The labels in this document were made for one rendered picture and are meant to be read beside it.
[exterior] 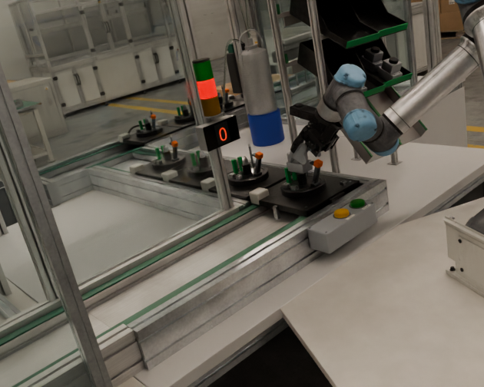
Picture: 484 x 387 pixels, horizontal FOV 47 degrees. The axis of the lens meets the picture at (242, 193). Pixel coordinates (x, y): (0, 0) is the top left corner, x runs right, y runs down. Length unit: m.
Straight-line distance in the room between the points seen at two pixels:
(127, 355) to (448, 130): 2.50
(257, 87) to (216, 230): 1.09
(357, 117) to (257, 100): 1.25
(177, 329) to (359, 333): 0.40
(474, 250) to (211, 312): 0.60
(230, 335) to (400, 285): 0.42
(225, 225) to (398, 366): 0.71
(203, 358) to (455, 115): 2.47
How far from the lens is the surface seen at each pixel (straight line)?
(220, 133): 1.58
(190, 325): 1.29
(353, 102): 1.40
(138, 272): 1.49
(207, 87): 1.55
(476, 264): 1.30
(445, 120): 3.30
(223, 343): 1.27
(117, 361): 1.23
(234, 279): 1.33
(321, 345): 1.21
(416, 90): 1.49
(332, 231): 1.44
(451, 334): 1.22
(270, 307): 1.35
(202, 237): 1.59
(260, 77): 2.55
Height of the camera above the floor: 1.58
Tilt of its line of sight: 20 degrees down
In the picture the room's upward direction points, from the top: 12 degrees counter-clockwise
